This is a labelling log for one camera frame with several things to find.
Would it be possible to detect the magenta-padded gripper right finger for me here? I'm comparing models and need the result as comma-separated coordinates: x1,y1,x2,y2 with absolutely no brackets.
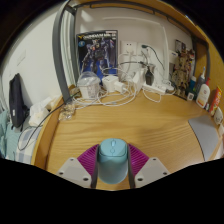
126,143,171,189

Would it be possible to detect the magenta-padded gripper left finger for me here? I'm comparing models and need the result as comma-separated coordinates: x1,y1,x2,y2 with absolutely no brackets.
56,143,101,189

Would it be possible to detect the light blue computer mouse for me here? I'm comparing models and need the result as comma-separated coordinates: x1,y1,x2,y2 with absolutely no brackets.
97,138,129,185

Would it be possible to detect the grey mouse pad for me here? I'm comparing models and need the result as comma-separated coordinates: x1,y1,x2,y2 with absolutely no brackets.
188,114,221,162

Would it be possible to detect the plaid bed sheet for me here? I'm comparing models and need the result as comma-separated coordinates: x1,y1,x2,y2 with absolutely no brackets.
14,124,43,164

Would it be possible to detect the small clear plastic bag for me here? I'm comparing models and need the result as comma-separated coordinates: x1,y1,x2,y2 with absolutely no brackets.
58,103,77,122

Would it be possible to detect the white tissue pack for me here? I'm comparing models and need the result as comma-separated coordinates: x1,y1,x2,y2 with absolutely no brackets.
28,95,63,127

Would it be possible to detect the teal blanket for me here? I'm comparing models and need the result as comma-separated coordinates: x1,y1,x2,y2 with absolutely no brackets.
0,109,18,158

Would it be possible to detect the white power strip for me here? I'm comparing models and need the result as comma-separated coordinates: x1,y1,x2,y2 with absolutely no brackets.
142,83,168,95

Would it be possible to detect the clear domed plastic container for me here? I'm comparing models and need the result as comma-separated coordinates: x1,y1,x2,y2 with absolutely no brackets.
77,70,102,100

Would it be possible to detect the black backpack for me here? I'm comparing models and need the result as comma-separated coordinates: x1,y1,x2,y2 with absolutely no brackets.
8,73,29,129

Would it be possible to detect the white red-capped lotion bottle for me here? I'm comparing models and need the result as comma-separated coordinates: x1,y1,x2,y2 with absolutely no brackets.
195,78,212,109

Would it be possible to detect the black charger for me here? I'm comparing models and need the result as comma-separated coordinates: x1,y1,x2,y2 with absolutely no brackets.
144,64,156,86

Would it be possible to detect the white charger block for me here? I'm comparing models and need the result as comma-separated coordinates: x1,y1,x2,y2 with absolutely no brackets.
101,75,128,94

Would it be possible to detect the brown tree creature figurine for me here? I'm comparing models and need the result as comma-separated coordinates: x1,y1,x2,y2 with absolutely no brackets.
171,49,196,99

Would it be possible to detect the dark white-topped spray bottle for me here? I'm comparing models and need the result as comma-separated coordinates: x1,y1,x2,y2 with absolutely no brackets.
195,66,207,95

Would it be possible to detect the robot model kit box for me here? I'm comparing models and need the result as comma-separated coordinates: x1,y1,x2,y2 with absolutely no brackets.
76,29,119,83

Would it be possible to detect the black cable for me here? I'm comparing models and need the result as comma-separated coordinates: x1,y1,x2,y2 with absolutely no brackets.
18,91,81,151

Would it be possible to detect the white cable tangle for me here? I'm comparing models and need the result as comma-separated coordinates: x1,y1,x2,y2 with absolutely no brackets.
71,51,174,108

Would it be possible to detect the white wall socket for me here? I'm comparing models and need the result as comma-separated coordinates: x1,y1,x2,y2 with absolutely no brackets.
119,40,138,56

